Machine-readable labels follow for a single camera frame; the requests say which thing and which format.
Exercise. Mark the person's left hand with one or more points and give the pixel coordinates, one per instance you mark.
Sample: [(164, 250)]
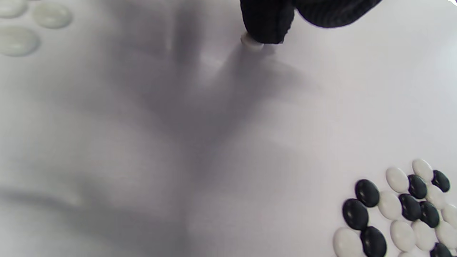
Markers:
[(267, 19)]

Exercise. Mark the round white go stone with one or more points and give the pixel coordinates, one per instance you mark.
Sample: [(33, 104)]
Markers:
[(251, 43)]

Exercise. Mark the pile of mixed go stones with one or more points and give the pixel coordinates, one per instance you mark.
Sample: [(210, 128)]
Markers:
[(403, 214)]

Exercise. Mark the cluster of white go stones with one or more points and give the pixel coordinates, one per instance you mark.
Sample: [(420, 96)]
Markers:
[(18, 41)]

